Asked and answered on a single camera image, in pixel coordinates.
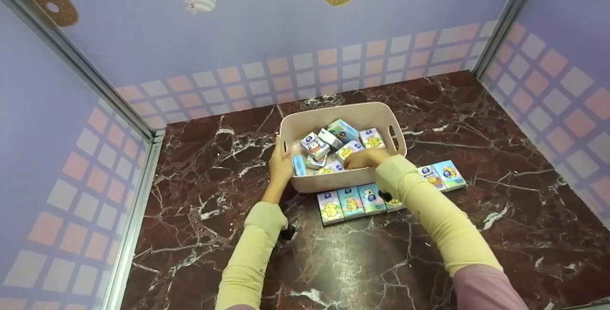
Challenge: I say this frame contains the person's right forearm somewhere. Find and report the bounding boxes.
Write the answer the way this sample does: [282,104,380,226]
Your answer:
[376,154,530,310]

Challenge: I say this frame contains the person's left hand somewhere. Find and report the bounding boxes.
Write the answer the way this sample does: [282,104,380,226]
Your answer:
[268,135,295,192]

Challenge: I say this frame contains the pile of tissue packets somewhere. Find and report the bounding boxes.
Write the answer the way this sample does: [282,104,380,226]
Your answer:
[292,119,387,177]

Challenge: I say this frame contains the person's left forearm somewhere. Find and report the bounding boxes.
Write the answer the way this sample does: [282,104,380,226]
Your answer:
[215,185,289,310]

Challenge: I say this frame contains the beige plastic basket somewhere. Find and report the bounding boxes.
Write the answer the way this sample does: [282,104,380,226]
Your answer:
[278,102,408,193]

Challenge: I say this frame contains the person's right hand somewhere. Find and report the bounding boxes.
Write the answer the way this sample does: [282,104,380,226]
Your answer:
[344,148,392,170]

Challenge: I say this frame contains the row of tissue packets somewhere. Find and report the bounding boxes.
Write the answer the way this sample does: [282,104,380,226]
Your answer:
[317,160,468,226]

